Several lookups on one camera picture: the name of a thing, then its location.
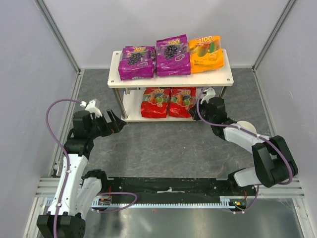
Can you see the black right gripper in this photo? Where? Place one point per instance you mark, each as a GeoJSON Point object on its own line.
{"type": "Point", "coordinates": [201, 110]}

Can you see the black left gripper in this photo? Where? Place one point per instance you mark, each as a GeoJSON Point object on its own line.
{"type": "Point", "coordinates": [106, 123]}

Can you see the red candy bag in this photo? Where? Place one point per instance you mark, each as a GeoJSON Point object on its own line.
{"type": "Point", "coordinates": [182, 100]}
{"type": "Point", "coordinates": [155, 102]}

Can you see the orange candy bag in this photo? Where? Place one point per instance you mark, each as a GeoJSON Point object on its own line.
{"type": "Point", "coordinates": [206, 54]}

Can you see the purple candy bag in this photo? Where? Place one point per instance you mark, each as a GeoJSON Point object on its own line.
{"type": "Point", "coordinates": [173, 56]}
{"type": "Point", "coordinates": [137, 62]}

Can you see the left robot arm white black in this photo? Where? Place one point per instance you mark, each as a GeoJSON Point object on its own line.
{"type": "Point", "coordinates": [76, 190]}

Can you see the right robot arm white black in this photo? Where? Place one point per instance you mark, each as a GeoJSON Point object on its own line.
{"type": "Point", "coordinates": [273, 161]}

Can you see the white two-tier wooden shelf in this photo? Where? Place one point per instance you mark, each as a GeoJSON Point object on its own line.
{"type": "Point", "coordinates": [129, 93]}

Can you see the white ceramic bowl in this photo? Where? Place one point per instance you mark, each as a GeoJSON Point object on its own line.
{"type": "Point", "coordinates": [247, 125]}

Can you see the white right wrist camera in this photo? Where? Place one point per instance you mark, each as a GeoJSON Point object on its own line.
{"type": "Point", "coordinates": [208, 94]}

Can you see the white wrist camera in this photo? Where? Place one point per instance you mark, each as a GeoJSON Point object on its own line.
{"type": "Point", "coordinates": [208, 94]}
{"type": "Point", "coordinates": [92, 107]}

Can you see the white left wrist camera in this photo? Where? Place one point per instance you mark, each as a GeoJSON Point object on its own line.
{"type": "Point", "coordinates": [92, 107]}

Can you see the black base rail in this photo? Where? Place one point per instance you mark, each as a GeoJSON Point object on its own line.
{"type": "Point", "coordinates": [140, 185]}

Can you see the white slotted cable duct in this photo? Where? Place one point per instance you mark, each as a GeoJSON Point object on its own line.
{"type": "Point", "coordinates": [224, 203]}

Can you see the aluminium corner frame left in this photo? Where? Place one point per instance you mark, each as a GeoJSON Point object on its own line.
{"type": "Point", "coordinates": [57, 33]}

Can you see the aluminium corner frame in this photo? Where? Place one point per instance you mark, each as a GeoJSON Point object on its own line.
{"type": "Point", "coordinates": [57, 33]}
{"type": "Point", "coordinates": [273, 34]}

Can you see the aluminium corner frame right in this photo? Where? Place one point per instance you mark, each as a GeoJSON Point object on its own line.
{"type": "Point", "coordinates": [273, 34]}

